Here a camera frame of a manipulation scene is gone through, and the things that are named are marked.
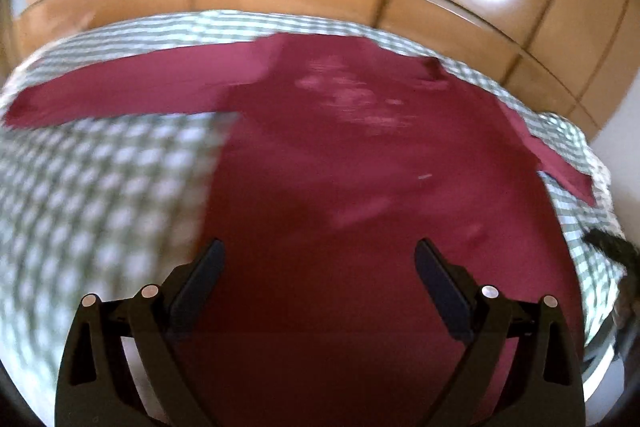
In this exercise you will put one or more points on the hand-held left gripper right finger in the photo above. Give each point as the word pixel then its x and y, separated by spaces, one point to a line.
pixel 442 292

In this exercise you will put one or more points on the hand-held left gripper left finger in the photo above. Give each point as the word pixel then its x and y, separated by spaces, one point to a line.
pixel 197 287

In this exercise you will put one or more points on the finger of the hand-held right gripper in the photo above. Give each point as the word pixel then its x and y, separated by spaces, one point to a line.
pixel 612 247

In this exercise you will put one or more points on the maroon long-sleeved shirt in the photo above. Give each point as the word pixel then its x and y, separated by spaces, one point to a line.
pixel 325 167

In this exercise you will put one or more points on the white floral bedspread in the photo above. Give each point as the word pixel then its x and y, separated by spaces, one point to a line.
pixel 606 187

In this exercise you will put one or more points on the green white checked bed sheet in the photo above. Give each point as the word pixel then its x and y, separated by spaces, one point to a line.
pixel 90 217

